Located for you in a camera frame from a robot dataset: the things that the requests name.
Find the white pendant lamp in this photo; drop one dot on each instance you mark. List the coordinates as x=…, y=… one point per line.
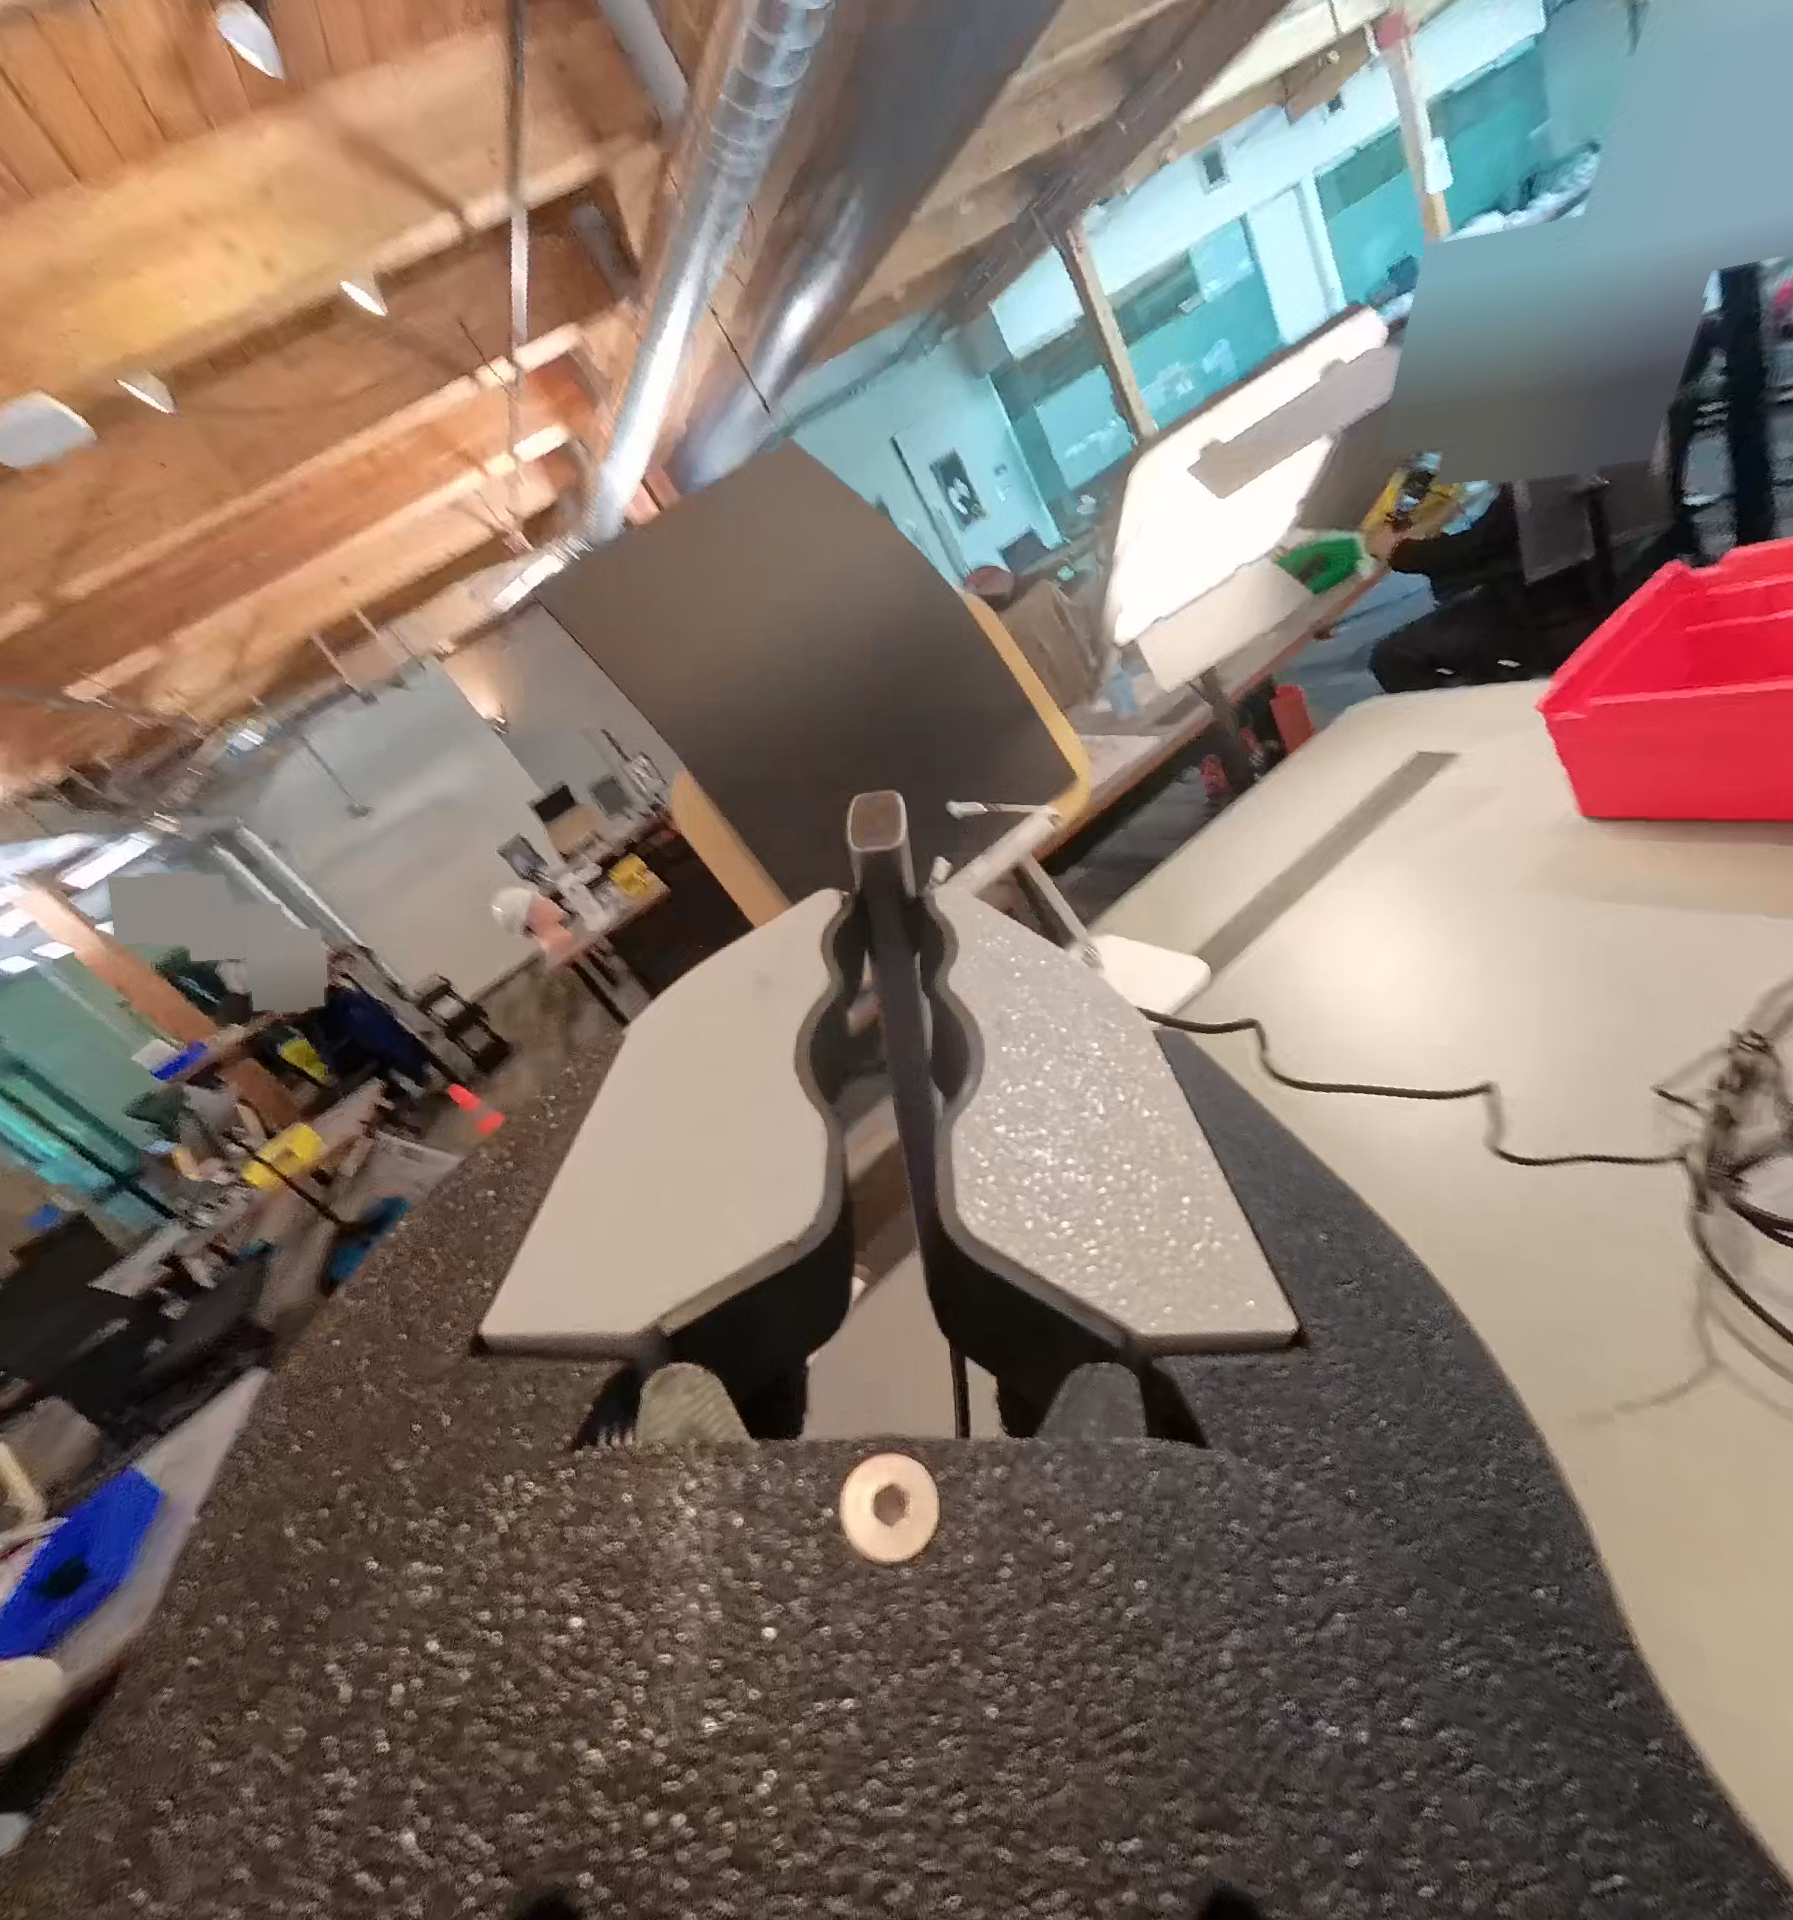
x=146, y=393
x=361, y=294
x=252, y=44

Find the white metal stand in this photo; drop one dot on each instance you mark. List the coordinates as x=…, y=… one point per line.
x=1150, y=974

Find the white tilted tabletop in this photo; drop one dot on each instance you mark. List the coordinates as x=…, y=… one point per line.
x=1228, y=599

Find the round white ceiling fixture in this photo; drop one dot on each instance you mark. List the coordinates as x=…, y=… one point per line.
x=27, y=429

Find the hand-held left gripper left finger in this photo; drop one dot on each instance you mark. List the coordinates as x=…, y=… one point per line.
x=681, y=1171

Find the blue plastic part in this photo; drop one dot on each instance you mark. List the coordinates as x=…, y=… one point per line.
x=82, y=1541

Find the yellow plastic bin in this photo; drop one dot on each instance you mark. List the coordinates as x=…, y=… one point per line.
x=284, y=1153

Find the red plastic bin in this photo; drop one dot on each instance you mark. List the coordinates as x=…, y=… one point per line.
x=1708, y=723

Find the green plastic bin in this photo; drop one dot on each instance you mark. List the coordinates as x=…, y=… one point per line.
x=1322, y=563

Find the black panel with wooden rim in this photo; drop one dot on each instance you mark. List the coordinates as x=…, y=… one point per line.
x=789, y=646

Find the silver ventilation duct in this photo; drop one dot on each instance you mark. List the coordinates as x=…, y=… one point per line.
x=681, y=272

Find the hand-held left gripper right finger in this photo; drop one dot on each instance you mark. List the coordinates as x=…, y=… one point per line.
x=1112, y=1171

